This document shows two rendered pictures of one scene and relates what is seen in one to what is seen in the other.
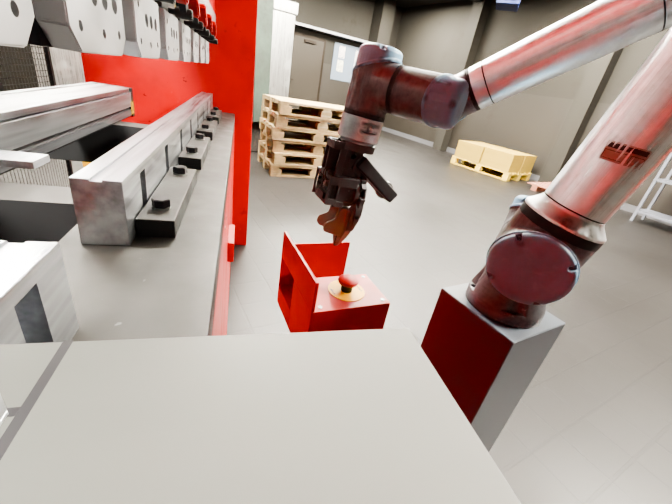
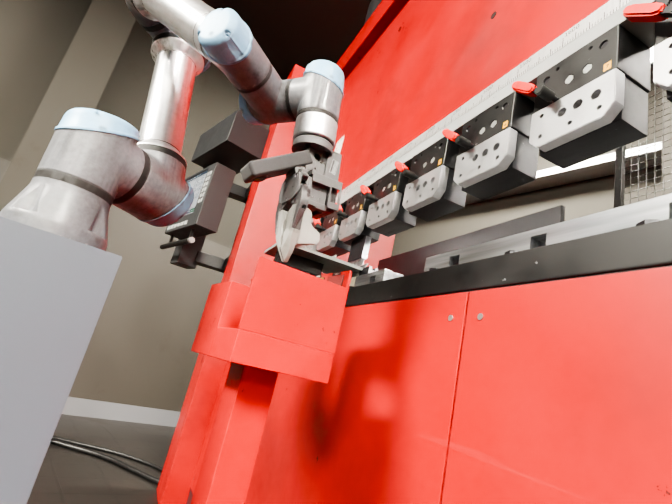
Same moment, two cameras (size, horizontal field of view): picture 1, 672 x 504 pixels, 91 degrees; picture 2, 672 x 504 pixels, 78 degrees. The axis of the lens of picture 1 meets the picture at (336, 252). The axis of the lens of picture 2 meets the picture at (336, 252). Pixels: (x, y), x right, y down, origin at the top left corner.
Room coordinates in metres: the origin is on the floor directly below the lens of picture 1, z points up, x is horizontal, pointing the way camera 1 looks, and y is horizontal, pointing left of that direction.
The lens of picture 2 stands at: (1.29, 0.05, 0.67)
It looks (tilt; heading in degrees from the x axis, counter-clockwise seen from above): 17 degrees up; 177
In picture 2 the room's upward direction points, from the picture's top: 13 degrees clockwise
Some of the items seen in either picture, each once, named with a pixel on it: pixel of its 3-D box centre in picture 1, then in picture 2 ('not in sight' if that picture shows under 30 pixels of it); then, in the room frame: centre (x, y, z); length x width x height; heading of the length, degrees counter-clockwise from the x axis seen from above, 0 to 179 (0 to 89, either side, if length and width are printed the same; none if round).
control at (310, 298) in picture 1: (330, 290); (269, 312); (0.58, 0.00, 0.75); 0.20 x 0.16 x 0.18; 28
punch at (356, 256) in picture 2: not in sight; (358, 253); (-0.01, 0.18, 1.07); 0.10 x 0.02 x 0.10; 19
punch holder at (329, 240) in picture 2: not in sight; (337, 231); (-0.22, 0.11, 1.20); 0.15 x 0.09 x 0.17; 19
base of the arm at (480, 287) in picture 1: (511, 285); (64, 213); (0.61, -0.36, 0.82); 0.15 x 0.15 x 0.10
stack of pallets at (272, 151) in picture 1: (309, 137); not in sight; (4.63, 0.63, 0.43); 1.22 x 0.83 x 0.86; 119
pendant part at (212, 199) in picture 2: not in sight; (199, 203); (-0.97, -0.66, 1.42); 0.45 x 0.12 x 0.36; 36
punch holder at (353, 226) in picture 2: not in sight; (362, 218); (-0.03, 0.17, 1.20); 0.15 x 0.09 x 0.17; 19
